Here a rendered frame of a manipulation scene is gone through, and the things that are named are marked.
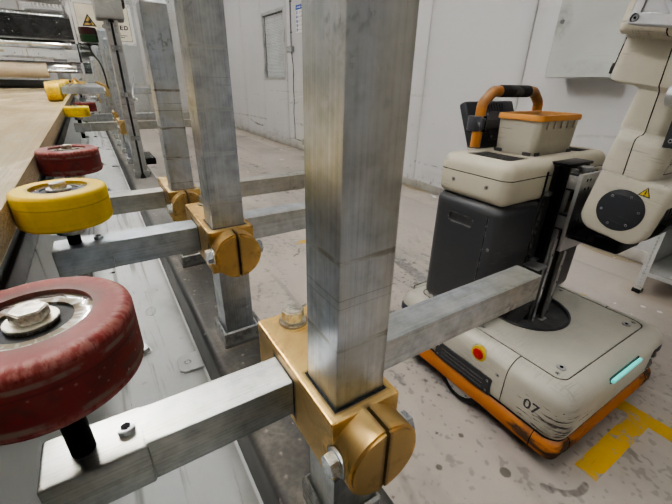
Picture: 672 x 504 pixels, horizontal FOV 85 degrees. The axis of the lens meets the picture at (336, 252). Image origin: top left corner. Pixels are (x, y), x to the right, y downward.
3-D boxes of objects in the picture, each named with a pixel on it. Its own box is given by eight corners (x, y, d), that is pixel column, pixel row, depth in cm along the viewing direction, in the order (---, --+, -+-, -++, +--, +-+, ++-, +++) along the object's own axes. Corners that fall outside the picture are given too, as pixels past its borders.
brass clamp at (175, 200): (192, 199, 72) (188, 173, 70) (210, 220, 61) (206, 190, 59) (158, 203, 69) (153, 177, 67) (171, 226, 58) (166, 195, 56)
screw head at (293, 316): (298, 310, 31) (298, 298, 30) (310, 323, 29) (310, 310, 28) (275, 318, 30) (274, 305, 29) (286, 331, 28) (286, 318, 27)
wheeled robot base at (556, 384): (391, 339, 152) (396, 287, 141) (489, 297, 183) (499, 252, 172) (548, 473, 101) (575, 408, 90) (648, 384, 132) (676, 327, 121)
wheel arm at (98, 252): (378, 210, 61) (380, 185, 59) (391, 216, 58) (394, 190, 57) (63, 273, 40) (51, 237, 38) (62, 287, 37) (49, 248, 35)
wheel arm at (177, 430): (508, 292, 43) (516, 260, 41) (535, 306, 41) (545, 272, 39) (61, 485, 22) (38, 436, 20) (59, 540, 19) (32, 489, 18)
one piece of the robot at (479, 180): (415, 318, 143) (447, 83, 107) (502, 283, 169) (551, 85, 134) (488, 371, 117) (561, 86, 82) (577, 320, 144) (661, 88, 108)
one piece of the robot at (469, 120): (460, 172, 121) (448, 104, 120) (524, 162, 139) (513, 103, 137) (489, 163, 112) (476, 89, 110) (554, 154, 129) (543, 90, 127)
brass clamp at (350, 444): (317, 347, 34) (317, 301, 32) (419, 464, 24) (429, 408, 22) (254, 371, 31) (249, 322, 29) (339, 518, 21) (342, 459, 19)
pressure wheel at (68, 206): (36, 313, 35) (-10, 198, 30) (51, 276, 42) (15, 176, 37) (129, 294, 38) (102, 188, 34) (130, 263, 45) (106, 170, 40)
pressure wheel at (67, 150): (84, 229, 55) (61, 151, 50) (43, 223, 57) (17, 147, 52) (126, 213, 62) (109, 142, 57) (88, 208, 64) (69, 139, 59)
